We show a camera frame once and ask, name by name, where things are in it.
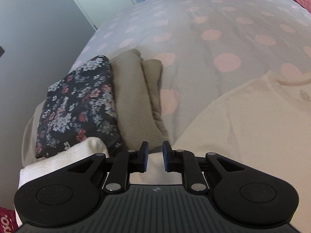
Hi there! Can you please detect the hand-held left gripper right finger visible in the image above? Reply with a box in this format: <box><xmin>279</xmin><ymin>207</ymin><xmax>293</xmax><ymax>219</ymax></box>
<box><xmin>162</xmin><ymin>141</ymin><xmax>254</xmax><ymax>195</ymax></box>

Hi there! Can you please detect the dark floral folded cloth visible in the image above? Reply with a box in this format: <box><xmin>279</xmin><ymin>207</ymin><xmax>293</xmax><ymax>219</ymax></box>
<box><xmin>35</xmin><ymin>55</ymin><xmax>123</xmax><ymax>159</ymax></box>

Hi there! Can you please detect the bed with pink-dotted sheet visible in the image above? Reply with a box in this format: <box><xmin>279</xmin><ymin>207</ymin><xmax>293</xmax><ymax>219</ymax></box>
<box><xmin>70</xmin><ymin>0</ymin><xmax>311</xmax><ymax>151</ymax></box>

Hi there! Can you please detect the beige folded blanket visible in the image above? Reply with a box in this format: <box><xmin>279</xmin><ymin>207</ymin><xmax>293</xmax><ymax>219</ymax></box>
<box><xmin>21</xmin><ymin>49</ymin><xmax>169</xmax><ymax>168</ymax></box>

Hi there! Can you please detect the white door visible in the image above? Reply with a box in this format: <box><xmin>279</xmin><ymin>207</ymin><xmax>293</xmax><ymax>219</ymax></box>
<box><xmin>61</xmin><ymin>0</ymin><xmax>139</xmax><ymax>31</ymax></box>

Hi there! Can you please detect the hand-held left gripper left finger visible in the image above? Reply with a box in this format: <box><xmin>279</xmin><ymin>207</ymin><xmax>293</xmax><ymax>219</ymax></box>
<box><xmin>57</xmin><ymin>141</ymin><xmax>149</xmax><ymax>195</ymax></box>

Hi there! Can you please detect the cream t-shirt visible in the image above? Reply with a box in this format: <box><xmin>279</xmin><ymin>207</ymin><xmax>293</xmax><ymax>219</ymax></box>
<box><xmin>129</xmin><ymin>69</ymin><xmax>311</xmax><ymax>233</ymax></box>

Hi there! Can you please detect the red printed plastic bag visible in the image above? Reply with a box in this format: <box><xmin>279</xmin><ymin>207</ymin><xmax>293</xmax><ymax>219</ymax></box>
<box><xmin>0</xmin><ymin>206</ymin><xmax>20</xmax><ymax>233</ymax></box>

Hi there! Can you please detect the white folded garment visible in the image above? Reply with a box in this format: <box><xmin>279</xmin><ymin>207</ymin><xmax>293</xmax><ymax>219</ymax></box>
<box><xmin>19</xmin><ymin>137</ymin><xmax>110</xmax><ymax>192</ymax></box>

